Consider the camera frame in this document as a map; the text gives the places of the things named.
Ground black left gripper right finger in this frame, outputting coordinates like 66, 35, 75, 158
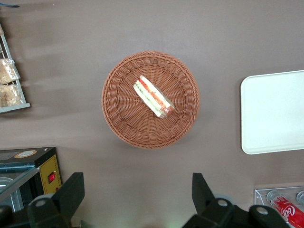
182, 172, 239, 228

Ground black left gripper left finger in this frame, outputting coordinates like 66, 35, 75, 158
27, 172, 86, 228

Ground triangle sandwich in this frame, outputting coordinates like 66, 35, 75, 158
133, 75, 176, 119

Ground round brown wicker basket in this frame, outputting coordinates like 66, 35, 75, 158
101, 50, 200, 150

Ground cream plastic tray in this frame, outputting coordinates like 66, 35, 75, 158
240, 70, 304, 155

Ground black food warmer yellow panel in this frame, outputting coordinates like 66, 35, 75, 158
0, 146, 63, 213

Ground clear acrylic bottle rack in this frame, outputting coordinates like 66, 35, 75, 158
253, 186, 304, 228

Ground glass warmer cover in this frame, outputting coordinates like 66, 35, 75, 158
0, 163, 40, 202

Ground stainless steel warmer pan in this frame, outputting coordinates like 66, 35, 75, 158
0, 177, 24, 212

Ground grey metal snack rack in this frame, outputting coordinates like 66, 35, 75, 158
0, 22, 32, 114

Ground clear bag of snacks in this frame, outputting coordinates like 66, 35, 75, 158
0, 58, 21, 85
0, 84, 25, 108

